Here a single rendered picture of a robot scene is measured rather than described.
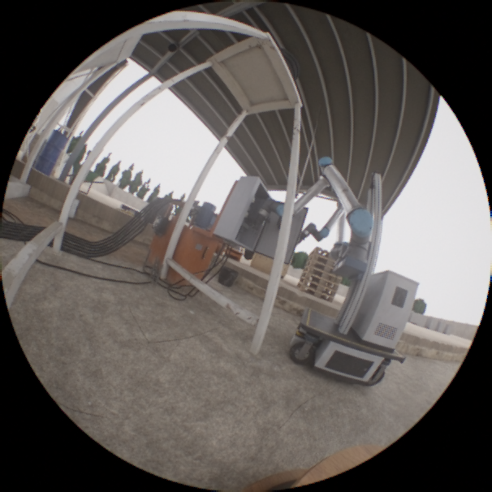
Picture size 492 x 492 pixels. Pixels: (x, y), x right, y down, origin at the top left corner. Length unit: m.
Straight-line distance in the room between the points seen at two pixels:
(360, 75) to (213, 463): 5.12
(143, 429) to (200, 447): 0.17
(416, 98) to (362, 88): 1.40
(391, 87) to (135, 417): 5.23
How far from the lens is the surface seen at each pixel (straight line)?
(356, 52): 4.52
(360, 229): 0.87
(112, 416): 0.60
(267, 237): 1.46
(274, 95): 2.16
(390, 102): 4.75
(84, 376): 0.67
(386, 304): 1.14
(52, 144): 4.15
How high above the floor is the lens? 0.58
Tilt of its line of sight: 4 degrees up
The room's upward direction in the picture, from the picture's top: 23 degrees clockwise
